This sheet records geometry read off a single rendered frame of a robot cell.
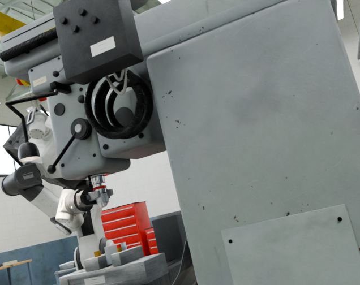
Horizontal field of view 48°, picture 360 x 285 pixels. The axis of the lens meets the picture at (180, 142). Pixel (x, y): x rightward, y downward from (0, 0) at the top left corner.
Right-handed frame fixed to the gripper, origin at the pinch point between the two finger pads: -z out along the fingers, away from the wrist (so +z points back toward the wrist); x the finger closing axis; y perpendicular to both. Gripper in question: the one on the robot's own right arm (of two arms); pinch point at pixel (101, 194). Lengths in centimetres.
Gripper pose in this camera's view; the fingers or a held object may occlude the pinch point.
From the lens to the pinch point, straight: 146.0
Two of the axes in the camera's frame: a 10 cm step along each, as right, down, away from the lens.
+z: -7.0, 2.7, 6.6
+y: 2.2, 9.6, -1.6
